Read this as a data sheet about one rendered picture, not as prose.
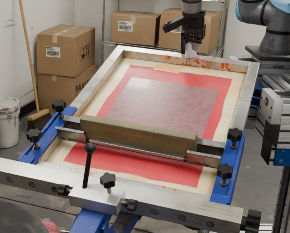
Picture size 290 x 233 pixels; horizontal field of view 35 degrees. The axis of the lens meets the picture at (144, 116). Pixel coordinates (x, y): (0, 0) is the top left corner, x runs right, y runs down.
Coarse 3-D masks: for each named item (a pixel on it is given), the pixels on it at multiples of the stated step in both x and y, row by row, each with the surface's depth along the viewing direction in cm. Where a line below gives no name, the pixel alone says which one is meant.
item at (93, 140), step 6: (90, 138) 140; (102, 144) 139; (108, 144) 138; (114, 144) 138; (120, 144) 138; (126, 144) 138; (132, 150) 136; (138, 150) 136; (144, 150) 135; (150, 150) 135; (156, 150) 135; (162, 156) 134; (168, 156) 133; (174, 156) 132; (180, 156) 132
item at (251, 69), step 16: (128, 48) 189; (112, 64) 179; (176, 64) 184; (192, 64) 182; (208, 64) 180; (224, 64) 177; (240, 64) 176; (256, 64) 175; (96, 80) 169; (256, 80) 173; (80, 96) 161; (240, 96) 158; (80, 112) 157; (240, 112) 150; (240, 128) 143; (96, 176) 127; (176, 192) 121; (192, 192) 121
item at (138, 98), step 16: (128, 80) 175; (144, 80) 175; (160, 80) 175; (112, 96) 167; (128, 96) 166; (144, 96) 166; (160, 96) 166; (112, 112) 158; (128, 112) 158; (144, 112) 158; (80, 144) 145; (96, 144) 144; (64, 160) 138; (80, 160) 138; (96, 160) 138; (112, 160) 138; (128, 160) 138
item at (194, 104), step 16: (176, 80) 174; (192, 80) 174; (208, 80) 174; (224, 80) 173; (176, 96) 165; (192, 96) 165; (208, 96) 165; (224, 96) 164; (160, 112) 157; (176, 112) 157; (192, 112) 157; (208, 112) 157; (176, 128) 150; (192, 128) 150; (208, 128) 149; (144, 160) 137; (160, 160) 137; (176, 160) 137; (144, 176) 132; (160, 176) 132; (176, 176) 131; (192, 176) 131
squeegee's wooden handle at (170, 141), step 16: (96, 128) 138; (112, 128) 136; (128, 128) 134; (144, 128) 133; (160, 128) 133; (128, 144) 137; (144, 144) 135; (160, 144) 133; (176, 144) 131; (192, 144) 129
